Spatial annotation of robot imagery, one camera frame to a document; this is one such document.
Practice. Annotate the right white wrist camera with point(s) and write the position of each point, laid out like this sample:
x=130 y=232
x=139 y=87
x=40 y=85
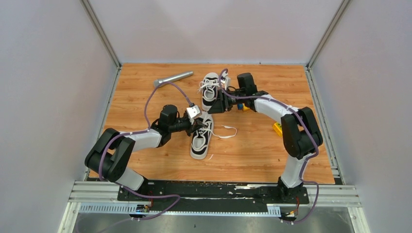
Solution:
x=225 y=81

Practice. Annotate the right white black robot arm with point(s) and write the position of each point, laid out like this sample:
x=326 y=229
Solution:
x=300 y=131

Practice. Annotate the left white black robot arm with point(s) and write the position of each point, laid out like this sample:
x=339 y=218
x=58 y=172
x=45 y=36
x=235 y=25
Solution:
x=111 y=153

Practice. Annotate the yellow toy handle piece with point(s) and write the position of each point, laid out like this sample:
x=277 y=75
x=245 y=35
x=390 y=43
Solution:
x=245 y=108

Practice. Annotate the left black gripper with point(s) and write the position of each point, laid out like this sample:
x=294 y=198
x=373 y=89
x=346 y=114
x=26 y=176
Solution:
x=197 y=125

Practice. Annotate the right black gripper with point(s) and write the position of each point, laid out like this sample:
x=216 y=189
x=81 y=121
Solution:
x=222 y=103

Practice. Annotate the yellow green building block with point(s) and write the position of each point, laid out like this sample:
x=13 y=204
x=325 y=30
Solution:
x=278 y=129

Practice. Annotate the grey metal cylinder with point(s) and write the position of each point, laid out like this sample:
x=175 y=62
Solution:
x=173 y=78

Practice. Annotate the aluminium frame rail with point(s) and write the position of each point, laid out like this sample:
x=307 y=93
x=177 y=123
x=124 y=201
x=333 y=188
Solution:
x=101 y=197

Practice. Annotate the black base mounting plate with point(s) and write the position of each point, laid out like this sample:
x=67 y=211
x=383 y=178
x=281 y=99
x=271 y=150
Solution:
x=215 y=197

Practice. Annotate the black white sneaker with laces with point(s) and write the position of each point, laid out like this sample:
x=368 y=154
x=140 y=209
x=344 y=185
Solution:
x=209 y=88

